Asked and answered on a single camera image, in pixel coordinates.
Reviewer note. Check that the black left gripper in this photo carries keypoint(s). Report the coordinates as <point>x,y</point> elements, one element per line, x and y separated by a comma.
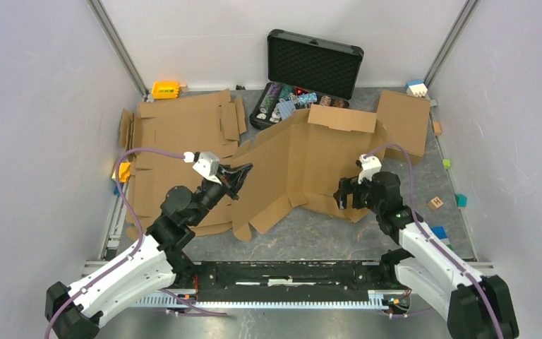
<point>236,176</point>

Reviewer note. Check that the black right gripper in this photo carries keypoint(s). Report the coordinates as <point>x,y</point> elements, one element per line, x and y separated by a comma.
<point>346,186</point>

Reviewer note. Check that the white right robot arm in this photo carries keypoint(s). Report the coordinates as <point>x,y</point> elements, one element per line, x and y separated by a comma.
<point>473,304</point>

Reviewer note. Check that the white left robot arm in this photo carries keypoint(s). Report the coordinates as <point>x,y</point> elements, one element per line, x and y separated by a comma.
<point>154,262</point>

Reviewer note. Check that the folded brown cardboard box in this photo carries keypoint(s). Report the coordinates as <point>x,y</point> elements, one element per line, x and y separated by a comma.
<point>406,120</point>

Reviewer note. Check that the stack of flat cardboard sheets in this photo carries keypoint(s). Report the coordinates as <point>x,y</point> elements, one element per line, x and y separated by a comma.
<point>161,132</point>

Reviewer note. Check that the wooden letter H cube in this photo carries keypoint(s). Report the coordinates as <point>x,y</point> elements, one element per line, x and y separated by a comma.
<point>435,203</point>

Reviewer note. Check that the blue playing card deck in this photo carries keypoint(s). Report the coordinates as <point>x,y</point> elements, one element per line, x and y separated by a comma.
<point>286,109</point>

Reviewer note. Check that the green small cube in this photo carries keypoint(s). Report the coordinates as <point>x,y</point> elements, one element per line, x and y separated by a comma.
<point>446,164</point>

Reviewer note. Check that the blue green block stack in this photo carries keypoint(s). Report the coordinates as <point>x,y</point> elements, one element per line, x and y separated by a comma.
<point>441,234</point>

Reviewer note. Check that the small wooden cube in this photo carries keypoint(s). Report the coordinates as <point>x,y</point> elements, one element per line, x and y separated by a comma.
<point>437,128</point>

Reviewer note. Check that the yellow orange toy block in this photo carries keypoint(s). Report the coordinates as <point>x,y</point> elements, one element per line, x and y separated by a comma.
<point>124,171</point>

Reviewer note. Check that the teal small cube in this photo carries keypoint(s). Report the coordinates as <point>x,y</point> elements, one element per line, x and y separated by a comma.
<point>461,200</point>

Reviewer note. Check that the blue white toy block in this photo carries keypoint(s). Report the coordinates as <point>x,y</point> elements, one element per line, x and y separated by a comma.
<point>416,88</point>

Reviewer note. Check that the black poker chip case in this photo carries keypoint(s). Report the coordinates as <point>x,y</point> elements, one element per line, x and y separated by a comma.
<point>307,70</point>

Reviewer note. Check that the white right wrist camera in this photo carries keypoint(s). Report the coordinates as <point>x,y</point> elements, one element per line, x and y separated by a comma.
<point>369,165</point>

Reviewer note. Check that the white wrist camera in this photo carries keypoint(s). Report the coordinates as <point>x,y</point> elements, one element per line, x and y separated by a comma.
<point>369,165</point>
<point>206,164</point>

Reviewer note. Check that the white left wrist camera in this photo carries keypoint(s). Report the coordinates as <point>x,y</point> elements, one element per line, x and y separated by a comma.
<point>206,164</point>

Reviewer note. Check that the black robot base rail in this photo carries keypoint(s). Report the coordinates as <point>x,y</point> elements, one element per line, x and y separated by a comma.
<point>287,281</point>

